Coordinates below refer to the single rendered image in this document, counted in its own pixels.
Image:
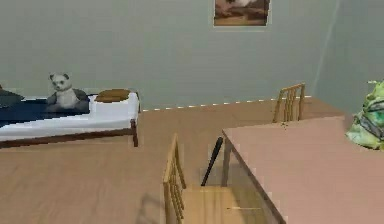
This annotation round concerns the light wooden slatted chair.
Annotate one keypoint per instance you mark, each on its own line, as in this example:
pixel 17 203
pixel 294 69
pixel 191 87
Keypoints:
pixel 290 103
pixel 200 200

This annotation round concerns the black baseball bat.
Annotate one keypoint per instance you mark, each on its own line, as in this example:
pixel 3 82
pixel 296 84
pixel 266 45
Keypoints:
pixel 212 160

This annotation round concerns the brown pillow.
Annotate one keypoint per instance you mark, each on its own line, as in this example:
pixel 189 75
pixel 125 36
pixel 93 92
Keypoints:
pixel 112 95

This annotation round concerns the grey white teddy bear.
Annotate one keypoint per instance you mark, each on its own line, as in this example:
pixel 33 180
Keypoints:
pixel 65 95

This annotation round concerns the pink wooden table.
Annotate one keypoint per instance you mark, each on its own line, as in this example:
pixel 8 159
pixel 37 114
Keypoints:
pixel 310 173

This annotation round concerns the dark blue blanket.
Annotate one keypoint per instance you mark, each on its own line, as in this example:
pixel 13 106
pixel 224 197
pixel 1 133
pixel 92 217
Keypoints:
pixel 30 111

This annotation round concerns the green patterned backpack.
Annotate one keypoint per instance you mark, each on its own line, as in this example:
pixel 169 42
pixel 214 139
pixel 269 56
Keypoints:
pixel 368 118

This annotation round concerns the dark grey pillow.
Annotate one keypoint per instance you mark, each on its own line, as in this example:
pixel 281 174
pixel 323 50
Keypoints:
pixel 8 98

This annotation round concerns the white bed with wooden frame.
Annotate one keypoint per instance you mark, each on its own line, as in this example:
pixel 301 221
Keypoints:
pixel 100 120

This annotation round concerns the brown framed wall picture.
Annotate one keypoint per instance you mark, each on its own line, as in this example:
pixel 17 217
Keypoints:
pixel 241 15

